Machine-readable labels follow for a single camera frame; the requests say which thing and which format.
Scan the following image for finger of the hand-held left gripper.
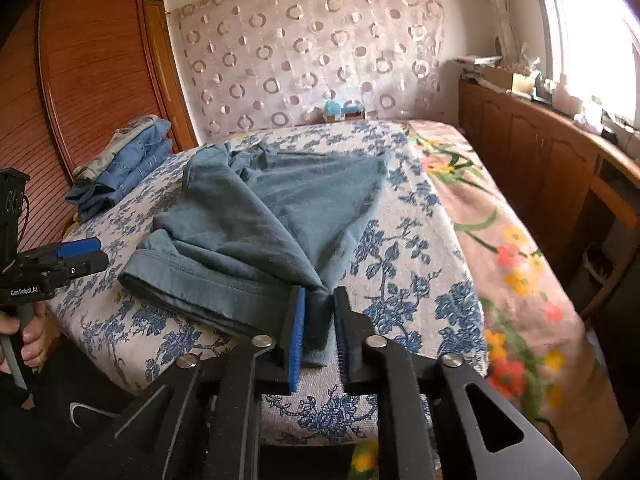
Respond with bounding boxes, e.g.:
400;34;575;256
17;238;103;267
49;251;110;287

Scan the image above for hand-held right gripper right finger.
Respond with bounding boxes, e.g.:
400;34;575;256
334;287;582;480

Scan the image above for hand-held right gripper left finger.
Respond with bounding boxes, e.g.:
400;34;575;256
65;287;307;480

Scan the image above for teal pants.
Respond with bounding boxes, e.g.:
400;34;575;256
118;141;392;367

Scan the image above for person's left hand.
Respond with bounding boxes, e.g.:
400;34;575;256
0;305;49;376

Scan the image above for blue floral bedspread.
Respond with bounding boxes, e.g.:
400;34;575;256
47;120;489;448

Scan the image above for folded blue jeans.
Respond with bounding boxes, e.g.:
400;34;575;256
65;120;174;222

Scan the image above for person's black-clad leg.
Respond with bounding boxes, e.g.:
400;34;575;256
0;337;153;480

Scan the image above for wooden wardrobe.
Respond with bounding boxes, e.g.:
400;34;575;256
0;0;199;261

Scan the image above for pink floral blanket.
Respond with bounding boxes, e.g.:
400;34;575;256
350;120;632;480

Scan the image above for long wooden cabinet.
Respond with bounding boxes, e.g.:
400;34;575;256
457;62;640;321

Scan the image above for circle-patterned headboard cover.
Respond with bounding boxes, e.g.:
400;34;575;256
167;0;447;144

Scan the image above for open cardboard box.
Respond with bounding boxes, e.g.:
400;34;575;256
486;66;542;97

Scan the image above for stack of papers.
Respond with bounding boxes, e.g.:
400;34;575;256
454;54;504;70

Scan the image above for white lace curtain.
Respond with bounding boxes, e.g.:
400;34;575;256
472;0;522;61

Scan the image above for window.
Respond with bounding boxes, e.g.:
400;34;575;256
530;0;640;128

